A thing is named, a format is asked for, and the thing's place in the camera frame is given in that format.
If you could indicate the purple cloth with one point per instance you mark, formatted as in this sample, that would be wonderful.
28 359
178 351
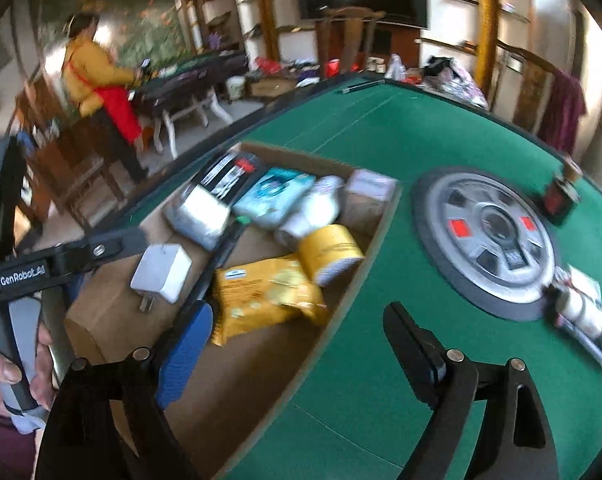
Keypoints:
563 110

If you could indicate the dark ink bottle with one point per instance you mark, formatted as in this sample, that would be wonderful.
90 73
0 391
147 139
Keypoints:
563 195

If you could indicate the floral wall painting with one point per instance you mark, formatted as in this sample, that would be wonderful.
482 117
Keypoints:
131 5

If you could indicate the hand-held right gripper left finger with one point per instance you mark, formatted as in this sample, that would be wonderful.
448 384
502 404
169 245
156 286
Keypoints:
186 355

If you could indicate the small white and red box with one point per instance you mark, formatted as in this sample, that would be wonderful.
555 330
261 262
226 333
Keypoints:
583 280

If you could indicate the yellow snack packet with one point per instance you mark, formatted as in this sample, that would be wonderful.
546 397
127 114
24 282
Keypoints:
251 295

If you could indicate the long red and white box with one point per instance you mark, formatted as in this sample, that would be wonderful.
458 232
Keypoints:
591 347

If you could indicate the dark table with white legs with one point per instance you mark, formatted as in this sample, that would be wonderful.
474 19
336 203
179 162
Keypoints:
191 85

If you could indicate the golden pillar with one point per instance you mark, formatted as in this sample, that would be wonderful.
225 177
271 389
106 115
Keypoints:
488 20

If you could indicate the white medicine bottle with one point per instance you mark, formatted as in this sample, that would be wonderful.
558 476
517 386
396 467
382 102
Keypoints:
316 205

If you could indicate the white bucket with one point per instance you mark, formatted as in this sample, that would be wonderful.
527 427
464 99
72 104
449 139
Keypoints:
235 89

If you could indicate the dark wooden chair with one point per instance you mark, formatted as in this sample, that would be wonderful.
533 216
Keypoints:
71 165

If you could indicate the blue cartoon tissue pack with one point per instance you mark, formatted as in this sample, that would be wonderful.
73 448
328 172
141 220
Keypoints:
271 195

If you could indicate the patterned cloth bag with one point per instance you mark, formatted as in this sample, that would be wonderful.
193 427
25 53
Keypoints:
456 80

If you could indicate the white charger plug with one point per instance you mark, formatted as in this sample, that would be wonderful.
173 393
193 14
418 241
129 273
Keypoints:
163 270

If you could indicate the small beige box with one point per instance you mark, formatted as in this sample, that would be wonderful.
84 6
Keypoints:
368 200

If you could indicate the black marker pen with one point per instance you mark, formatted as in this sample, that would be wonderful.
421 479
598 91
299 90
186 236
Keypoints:
226 255

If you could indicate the round grey table console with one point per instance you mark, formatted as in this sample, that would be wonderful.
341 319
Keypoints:
486 240

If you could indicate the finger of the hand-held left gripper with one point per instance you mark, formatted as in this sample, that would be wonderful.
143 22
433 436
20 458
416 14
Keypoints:
106 251

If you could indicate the black and white plastic bag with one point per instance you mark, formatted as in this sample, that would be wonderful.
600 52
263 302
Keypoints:
201 210

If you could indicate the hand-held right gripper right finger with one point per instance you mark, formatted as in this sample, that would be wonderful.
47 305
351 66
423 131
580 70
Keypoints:
415 355

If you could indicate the carved wooden chair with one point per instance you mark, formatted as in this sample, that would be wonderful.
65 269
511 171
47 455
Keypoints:
526 85

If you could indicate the brown cardboard box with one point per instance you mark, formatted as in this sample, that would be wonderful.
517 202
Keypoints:
261 360

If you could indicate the person's maroon clothing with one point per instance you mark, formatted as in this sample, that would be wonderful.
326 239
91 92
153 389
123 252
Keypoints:
6 445

